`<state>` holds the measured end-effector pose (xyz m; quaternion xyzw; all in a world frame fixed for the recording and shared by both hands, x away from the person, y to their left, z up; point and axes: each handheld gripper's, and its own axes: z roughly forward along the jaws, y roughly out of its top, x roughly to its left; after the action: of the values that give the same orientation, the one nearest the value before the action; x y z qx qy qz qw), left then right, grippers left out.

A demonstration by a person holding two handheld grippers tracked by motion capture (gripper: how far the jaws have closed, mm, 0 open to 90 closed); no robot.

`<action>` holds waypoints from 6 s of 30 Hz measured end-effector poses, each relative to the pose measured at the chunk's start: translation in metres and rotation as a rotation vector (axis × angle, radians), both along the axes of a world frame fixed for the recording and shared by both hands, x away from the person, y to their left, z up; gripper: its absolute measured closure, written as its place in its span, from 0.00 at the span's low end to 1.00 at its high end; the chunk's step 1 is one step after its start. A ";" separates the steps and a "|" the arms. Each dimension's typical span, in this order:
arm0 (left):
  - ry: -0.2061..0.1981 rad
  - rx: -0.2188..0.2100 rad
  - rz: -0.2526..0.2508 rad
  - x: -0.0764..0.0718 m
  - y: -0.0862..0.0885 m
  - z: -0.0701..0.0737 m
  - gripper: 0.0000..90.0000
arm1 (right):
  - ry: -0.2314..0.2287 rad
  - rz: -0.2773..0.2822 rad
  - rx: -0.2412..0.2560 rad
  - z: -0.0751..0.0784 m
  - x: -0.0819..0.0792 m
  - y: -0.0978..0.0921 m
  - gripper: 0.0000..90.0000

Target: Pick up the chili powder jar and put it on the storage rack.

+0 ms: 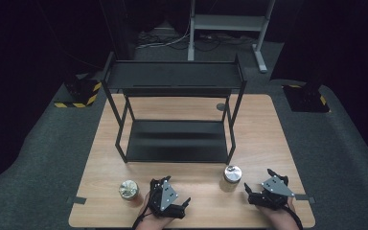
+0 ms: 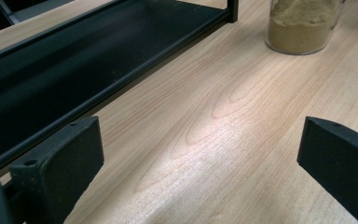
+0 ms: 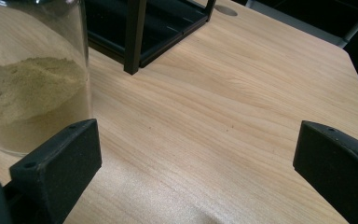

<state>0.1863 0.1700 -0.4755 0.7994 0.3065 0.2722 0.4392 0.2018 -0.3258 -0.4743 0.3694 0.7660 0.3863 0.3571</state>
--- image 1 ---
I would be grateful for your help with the silver-lidded glass jar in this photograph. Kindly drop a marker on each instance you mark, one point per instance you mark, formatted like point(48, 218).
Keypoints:
point(232, 174)

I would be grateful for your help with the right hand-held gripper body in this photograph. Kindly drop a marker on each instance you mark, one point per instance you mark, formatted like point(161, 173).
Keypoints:
point(274, 188)

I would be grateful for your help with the grey metal stand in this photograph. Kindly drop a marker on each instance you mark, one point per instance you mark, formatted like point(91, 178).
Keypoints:
point(228, 23)

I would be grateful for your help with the person's right hand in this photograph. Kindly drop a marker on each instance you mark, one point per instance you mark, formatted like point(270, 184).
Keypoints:
point(281, 218)

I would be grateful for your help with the grey tape strip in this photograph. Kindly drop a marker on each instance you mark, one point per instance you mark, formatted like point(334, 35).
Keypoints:
point(305, 198)
point(76, 200)

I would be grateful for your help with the black stand base hazard tape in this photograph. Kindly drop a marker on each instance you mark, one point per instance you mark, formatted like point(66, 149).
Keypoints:
point(306, 100)
point(80, 92)

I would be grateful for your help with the grey round sticker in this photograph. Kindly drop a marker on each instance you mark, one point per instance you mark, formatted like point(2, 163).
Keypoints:
point(220, 107)

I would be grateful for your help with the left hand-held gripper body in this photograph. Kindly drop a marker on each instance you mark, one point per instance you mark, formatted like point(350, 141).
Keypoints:
point(167, 195)

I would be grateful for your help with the person's left hand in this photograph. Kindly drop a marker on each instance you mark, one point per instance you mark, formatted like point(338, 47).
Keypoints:
point(151, 222)

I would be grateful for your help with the black two-tier metal rack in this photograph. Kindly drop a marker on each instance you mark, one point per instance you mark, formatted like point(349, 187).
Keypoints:
point(172, 75)

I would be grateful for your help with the gold-lidded glass jar red contents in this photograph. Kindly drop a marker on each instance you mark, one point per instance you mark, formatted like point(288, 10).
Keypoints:
point(128, 190)

